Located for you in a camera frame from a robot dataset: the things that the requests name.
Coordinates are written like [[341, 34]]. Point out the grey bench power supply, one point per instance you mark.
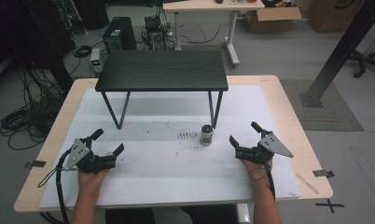
[[96, 60]]

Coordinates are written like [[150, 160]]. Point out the black metal post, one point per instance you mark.
[[342, 51]]

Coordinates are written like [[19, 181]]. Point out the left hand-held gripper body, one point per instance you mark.
[[88, 161]]

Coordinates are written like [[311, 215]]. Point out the large cardboard box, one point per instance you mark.
[[331, 15]]

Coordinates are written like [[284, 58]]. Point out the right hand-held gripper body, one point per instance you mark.
[[263, 148]]

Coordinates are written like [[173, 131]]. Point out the white table leg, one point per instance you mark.
[[243, 214]]

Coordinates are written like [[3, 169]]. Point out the open cardboard box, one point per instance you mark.
[[271, 20]]

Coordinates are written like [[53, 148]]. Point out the white desk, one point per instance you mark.
[[213, 6]]

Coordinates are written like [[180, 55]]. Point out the person's right hand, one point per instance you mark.
[[254, 174]]

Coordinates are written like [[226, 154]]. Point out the black shelf with metal legs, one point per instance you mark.
[[162, 71]]

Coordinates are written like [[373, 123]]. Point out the black office chair base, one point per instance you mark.
[[364, 60]]

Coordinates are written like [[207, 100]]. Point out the black computer tower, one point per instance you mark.
[[119, 34]]

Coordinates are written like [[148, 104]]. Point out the person's left hand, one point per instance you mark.
[[91, 183]]

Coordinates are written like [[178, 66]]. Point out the white table mat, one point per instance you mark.
[[176, 177]]

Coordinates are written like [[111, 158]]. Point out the black tape cross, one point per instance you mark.
[[330, 205]]

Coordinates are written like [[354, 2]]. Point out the black tape strip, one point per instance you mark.
[[35, 164], [323, 173]]

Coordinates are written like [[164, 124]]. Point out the silver metal can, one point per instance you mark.
[[206, 136]]

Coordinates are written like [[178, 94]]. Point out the black curtain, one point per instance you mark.
[[27, 34]]

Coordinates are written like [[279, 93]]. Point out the grey floor mat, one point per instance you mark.
[[331, 115]]

